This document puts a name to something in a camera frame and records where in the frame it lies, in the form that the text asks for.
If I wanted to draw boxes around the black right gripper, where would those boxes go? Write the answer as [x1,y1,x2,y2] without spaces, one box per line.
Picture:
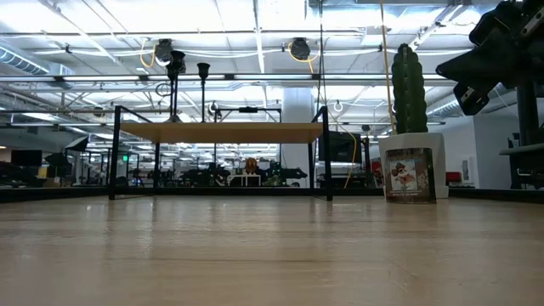
[435,1,544,88]

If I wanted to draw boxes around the printed food packet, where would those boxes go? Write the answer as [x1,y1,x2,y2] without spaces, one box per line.
[384,147,438,205]

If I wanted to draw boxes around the large black monitor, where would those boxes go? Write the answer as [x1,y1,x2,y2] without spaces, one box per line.
[516,82,540,148]

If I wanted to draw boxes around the green cactus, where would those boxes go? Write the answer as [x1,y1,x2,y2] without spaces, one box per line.
[390,42,429,135]

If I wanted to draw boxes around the grey side desk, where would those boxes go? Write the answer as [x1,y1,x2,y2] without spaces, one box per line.
[500,143,544,190]

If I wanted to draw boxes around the white plant pot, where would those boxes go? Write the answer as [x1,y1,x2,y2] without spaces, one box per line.
[377,132,450,200]

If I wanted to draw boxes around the black background screen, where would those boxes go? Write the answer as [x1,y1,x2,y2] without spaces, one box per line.
[318,130,363,165]

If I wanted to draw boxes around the long ceiling light bar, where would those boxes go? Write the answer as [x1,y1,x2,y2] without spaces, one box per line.
[0,74,458,82]

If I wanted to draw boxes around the white background table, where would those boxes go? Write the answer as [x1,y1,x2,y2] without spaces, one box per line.
[226,172,263,187]

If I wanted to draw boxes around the wooden shelf with black legs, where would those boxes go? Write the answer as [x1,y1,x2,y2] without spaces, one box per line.
[107,105,334,202]

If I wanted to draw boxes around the black photo softbox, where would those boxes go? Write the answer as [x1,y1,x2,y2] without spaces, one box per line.
[63,135,90,154]
[44,152,73,178]

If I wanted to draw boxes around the small black background monitor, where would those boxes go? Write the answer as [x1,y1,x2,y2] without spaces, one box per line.
[10,149,43,167]

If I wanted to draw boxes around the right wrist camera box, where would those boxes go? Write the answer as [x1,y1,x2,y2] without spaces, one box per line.
[452,82,490,116]

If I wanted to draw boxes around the yellow hanging strap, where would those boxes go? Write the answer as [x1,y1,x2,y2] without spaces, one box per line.
[379,0,397,133]

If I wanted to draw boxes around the black hanging cable with coil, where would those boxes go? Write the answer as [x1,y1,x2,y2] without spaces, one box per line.
[317,0,325,112]

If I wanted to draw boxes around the black ceiling cable reel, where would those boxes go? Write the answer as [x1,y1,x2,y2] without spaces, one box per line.
[152,37,176,69]
[288,37,315,73]

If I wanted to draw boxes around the black background camera frame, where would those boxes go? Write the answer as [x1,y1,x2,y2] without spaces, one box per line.
[212,105,284,188]

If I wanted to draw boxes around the black aluminium rig frame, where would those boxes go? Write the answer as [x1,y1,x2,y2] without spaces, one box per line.
[0,186,544,203]

